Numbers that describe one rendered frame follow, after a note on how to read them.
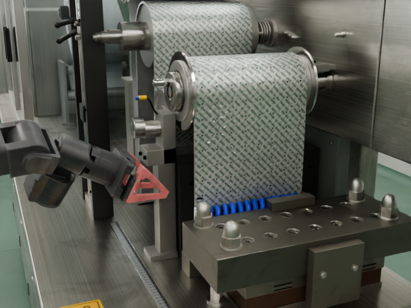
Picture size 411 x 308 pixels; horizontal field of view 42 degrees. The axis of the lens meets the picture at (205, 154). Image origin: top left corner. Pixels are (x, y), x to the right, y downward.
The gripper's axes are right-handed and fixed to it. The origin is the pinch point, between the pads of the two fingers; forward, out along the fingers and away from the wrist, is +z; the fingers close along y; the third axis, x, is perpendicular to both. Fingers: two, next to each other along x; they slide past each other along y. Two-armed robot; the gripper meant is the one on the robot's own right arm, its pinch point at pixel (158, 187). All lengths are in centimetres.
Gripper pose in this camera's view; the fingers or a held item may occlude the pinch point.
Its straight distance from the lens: 97.4
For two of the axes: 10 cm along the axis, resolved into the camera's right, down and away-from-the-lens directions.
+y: 3.7, 2.6, -8.9
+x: 4.3, -9.0, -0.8
